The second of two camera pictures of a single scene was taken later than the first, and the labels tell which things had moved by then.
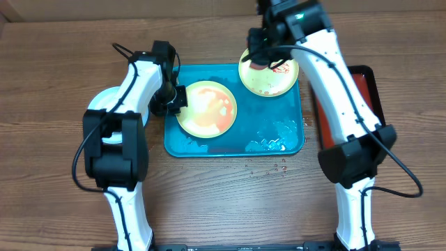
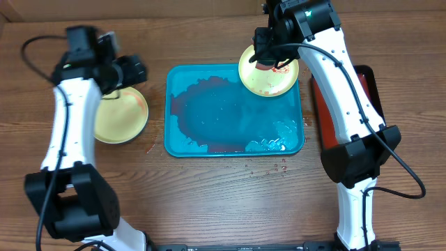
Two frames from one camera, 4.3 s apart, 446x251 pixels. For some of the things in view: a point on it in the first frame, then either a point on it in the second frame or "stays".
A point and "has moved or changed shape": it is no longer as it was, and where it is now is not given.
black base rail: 308,246 stays
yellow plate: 267,82 stays
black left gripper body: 169,100 → 121,76
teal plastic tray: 265,126 stays
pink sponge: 258,66 has moved or changed shape
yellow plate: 211,111 has moved or changed shape
